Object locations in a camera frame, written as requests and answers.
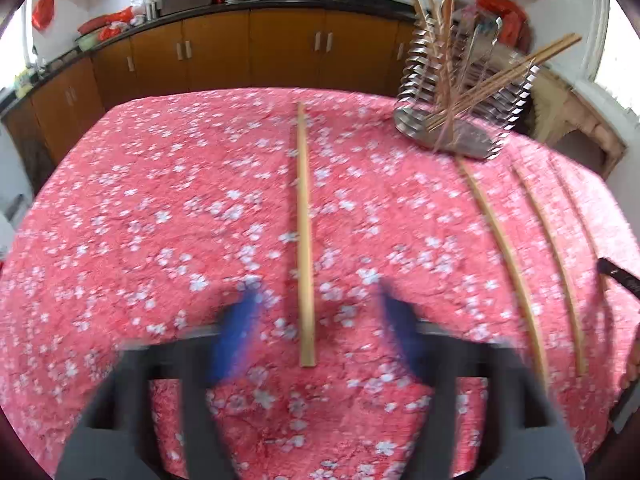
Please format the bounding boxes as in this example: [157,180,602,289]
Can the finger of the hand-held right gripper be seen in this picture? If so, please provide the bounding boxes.
[597,257,640,302]

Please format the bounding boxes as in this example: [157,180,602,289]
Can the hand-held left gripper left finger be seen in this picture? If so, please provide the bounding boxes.
[55,279,264,480]

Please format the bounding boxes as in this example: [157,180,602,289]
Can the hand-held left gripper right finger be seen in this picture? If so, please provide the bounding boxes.
[378,282,586,480]

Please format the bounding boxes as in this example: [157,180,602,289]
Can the metal wire utensil rack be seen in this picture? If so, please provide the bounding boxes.
[393,10,542,161]

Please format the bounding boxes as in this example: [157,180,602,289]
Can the dark brown wooden chopstick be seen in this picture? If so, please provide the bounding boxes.
[434,0,456,154]

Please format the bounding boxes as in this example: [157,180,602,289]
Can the person's right hand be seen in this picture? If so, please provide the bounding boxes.
[619,334,640,392]

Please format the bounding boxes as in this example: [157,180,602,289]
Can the red floral tablecloth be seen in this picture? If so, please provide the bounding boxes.
[0,87,640,480]

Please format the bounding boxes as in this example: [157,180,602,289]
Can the cream wooden side table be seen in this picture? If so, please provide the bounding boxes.
[520,67,629,181]

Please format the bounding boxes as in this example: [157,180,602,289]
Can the large white-framed window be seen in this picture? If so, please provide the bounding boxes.
[590,0,640,126]

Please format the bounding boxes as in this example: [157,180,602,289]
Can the wooden base cabinets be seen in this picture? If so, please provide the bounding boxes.
[0,7,426,181]

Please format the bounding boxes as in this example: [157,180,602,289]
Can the crumpled red plastic bag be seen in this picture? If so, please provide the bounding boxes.
[475,0,526,46]

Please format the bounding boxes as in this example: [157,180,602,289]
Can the small window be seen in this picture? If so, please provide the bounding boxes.
[0,5,31,92]

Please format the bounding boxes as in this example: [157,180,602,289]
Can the hanging red plastic bag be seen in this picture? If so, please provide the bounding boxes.
[31,0,55,31]

